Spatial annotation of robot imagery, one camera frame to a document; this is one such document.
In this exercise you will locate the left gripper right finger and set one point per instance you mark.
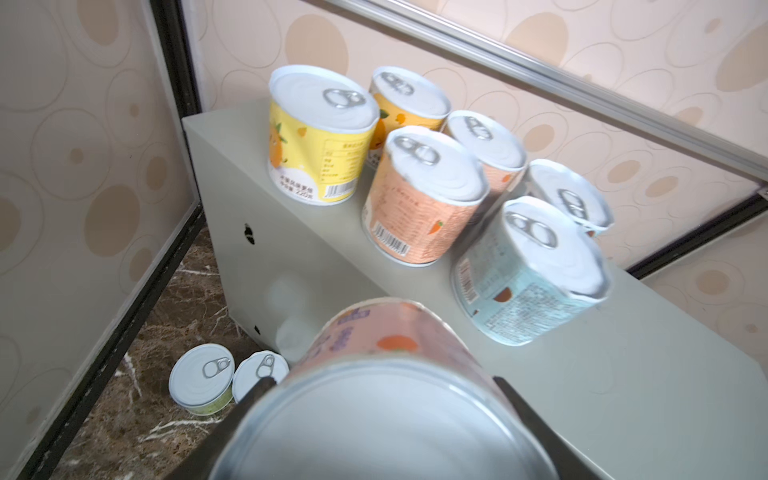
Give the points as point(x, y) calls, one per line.
point(566, 462)

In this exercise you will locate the black corner post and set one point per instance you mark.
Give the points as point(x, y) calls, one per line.
point(722, 224)
point(176, 48)

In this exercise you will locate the green can behind cabinet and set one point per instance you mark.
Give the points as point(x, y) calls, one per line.
point(201, 380)

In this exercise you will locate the pink label can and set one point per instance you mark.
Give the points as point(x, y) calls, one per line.
point(500, 153)
point(426, 188)

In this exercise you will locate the blue label can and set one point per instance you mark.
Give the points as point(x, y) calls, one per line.
point(531, 270)
point(571, 193)

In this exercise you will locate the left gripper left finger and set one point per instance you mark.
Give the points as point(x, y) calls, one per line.
point(200, 463)

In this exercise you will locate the tall yellow label can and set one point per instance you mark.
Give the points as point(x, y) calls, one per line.
point(321, 124)

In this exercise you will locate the grey metal cabinet box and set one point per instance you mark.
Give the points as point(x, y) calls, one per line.
point(638, 388)

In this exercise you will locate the small yellow label can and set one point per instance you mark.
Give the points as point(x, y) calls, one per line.
point(404, 98)

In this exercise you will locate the black left corner post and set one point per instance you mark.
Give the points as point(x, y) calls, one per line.
point(176, 48)

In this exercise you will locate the horizontal aluminium back rail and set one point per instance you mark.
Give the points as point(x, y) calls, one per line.
point(560, 86)

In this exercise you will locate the black right corner post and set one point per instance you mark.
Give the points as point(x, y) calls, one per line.
point(722, 224)

